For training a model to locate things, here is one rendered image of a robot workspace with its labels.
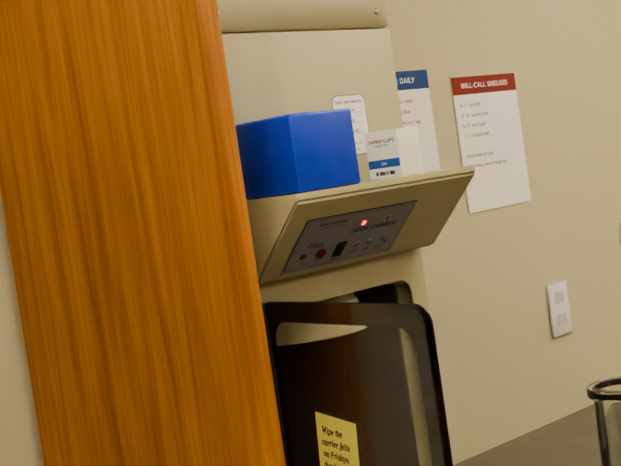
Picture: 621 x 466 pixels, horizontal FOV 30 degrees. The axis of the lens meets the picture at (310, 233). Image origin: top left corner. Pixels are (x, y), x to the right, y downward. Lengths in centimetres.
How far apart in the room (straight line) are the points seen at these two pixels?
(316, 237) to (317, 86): 22
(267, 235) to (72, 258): 31
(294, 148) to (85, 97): 29
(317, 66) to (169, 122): 26
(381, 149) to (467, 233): 90
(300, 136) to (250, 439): 34
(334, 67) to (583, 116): 128
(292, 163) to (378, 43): 33
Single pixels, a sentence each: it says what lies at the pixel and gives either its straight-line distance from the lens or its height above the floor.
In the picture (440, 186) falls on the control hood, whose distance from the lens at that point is 148.
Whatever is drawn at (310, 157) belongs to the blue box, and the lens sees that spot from 132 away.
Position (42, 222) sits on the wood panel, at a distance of 158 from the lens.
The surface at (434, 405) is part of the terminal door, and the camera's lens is 114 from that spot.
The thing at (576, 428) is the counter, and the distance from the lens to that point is 244.
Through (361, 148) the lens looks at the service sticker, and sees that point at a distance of 153.
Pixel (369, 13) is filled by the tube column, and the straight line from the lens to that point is 158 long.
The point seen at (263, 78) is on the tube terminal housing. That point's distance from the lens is 143.
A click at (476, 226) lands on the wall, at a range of 238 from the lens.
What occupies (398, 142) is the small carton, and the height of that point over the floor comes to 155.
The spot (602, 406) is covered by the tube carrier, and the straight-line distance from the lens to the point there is 172.
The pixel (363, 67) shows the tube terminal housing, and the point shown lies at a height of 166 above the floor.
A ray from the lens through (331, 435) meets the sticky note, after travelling 130.
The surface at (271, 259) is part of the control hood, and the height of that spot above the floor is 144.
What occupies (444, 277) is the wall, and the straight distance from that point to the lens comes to 229.
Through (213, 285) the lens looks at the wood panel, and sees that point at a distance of 129.
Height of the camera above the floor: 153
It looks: 3 degrees down
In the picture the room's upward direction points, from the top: 8 degrees counter-clockwise
